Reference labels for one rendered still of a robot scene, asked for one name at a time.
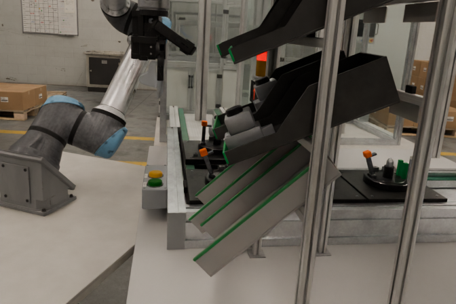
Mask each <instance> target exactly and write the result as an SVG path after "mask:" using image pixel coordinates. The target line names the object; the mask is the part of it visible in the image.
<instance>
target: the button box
mask: <svg viewBox="0 0 456 304"><path fill-rule="evenodd" d="M152 170H160V171H162V176H161V177H158V179H161V180H162V185H160V186H158V187H152V186H149V185H148V180H149V179H152V178H153V177H150V176H149V172H150V171H152ZM167 200H168V166H167V165H146V166H145V174H144V179H143V184H142V209H166V208H167Z"/></svg>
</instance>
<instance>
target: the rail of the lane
mask: <svg viewBox="0 0 456 304"><path fill-rule="evenodd" d="M167 166H168V200H167V250H181V249H185V232H186V206H185V193H187V180H183V174H182V168H181V155H180V148H179V141H178V129H177V127H173V128H172V127H167Z"/></svg>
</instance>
